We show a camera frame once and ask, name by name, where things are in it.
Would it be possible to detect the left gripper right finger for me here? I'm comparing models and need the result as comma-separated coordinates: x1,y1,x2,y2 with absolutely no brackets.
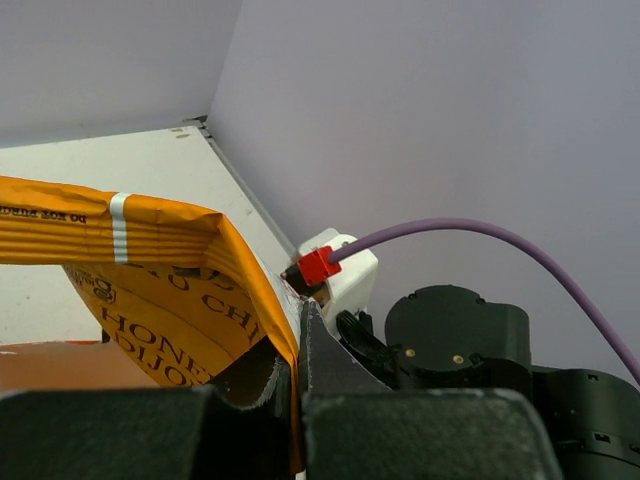
299,301,563,479

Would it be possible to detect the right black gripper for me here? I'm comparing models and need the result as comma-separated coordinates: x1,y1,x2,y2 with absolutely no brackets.
336,285,639,479

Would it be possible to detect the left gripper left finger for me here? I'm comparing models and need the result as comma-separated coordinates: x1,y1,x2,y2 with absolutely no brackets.
1,344,291,479

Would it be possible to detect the orange paper bag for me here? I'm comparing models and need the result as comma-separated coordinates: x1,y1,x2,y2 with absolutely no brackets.
1,342,158,392

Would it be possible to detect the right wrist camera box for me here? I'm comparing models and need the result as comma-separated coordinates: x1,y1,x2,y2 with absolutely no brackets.
282,228,378,337

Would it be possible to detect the yellow chips bag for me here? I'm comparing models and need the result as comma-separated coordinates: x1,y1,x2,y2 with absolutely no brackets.
0,174,307,476

